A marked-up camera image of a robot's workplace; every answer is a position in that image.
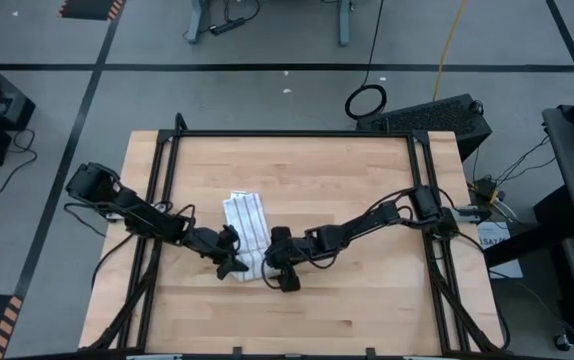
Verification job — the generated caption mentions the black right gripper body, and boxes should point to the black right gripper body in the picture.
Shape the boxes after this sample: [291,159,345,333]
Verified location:
[261,225,341,295]

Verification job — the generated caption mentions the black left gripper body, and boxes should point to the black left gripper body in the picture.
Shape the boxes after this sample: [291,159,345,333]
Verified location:
[186,223,250,282]

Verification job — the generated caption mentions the white towel with red stripes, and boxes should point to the white towel with red stripes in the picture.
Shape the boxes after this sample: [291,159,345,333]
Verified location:
[221,189,272,283]

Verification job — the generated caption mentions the black perforated computer tower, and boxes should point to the black perforated computer tower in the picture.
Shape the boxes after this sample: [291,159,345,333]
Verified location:
[355,93,493,162]

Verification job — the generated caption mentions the black box with yellow plug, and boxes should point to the black box with yellow plug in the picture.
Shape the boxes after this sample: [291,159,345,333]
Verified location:
[468,175,507,206]

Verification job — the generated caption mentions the white paper sheet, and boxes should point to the white paper sheet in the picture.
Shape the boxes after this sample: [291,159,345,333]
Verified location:
[475,221,524,280]

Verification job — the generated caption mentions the black power strip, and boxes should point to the black power strip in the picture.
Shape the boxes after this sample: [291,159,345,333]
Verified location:
[208,17,247,37]

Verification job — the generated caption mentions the black metal table frame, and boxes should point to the black metal table frame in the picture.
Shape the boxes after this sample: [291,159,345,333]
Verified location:
[84,112,511,354]

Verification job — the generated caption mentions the black hanging cable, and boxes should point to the black hanging cable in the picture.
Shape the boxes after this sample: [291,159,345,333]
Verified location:
[343,0,388,121]

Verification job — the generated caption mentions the black floor cable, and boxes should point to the black floor cable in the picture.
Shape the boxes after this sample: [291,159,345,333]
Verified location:
[0,128,38,197]

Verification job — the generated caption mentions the yellow hanging cable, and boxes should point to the yellow hanging cable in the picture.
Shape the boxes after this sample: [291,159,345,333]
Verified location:
[431,0,468,101]

